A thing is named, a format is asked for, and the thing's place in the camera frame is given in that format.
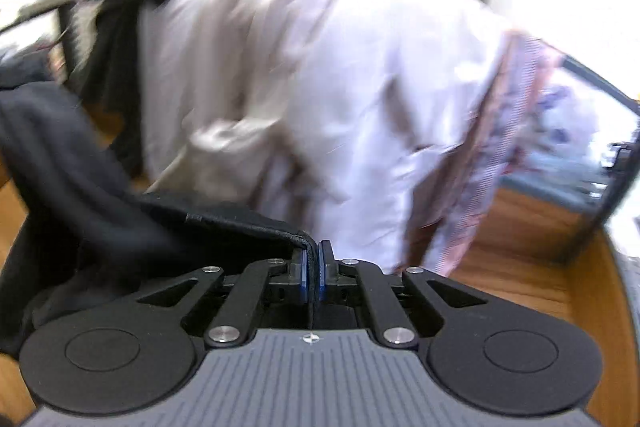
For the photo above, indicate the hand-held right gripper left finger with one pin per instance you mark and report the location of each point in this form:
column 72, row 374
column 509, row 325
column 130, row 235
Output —
column 301, row 274

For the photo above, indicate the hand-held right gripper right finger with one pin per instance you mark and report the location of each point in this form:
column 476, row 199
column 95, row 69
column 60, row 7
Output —
column 322, row 272

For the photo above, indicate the dark grey pants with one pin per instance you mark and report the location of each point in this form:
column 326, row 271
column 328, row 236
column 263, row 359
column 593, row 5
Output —
column 75, row 207

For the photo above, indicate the white garment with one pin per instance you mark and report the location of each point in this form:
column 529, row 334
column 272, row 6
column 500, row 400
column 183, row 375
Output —
column 325, row 82

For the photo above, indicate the pink patterned cloth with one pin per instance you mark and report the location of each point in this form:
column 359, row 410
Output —
column 500, row 132

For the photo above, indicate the striped glass partition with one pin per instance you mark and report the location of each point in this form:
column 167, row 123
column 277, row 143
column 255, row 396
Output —
column 565, row 177

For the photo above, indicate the dark grey hanging garment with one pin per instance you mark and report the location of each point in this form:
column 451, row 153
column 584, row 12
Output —
column 115, row 57

